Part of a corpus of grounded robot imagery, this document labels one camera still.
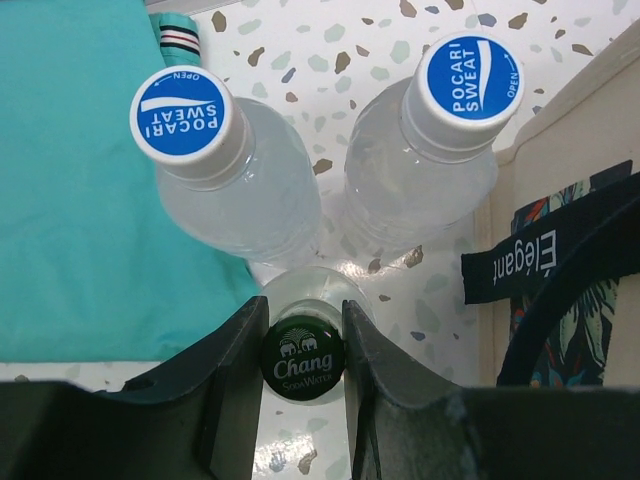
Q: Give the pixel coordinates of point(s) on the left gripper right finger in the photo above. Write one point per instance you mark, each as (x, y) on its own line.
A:
(404, 421)

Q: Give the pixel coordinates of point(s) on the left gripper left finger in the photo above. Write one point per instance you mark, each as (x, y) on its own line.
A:
(194, 416)

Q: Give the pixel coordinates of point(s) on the beige canvas bag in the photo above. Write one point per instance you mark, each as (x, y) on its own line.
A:
(557, 262)

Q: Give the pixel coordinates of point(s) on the teal folded towel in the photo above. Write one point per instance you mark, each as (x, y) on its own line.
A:
(92, 268)

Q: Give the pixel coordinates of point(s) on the clear water bottle blue cap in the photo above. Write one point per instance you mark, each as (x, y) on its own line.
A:
(231, 172)

